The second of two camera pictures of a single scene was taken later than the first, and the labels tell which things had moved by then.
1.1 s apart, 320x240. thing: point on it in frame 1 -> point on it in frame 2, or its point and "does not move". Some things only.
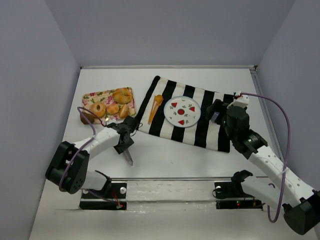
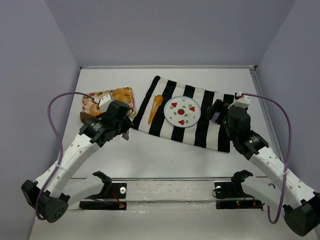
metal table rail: (168, 67) does not move
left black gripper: (124, 144) -> (124, 125)
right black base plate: (227, 198) does not move
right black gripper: (216, 110) does not move
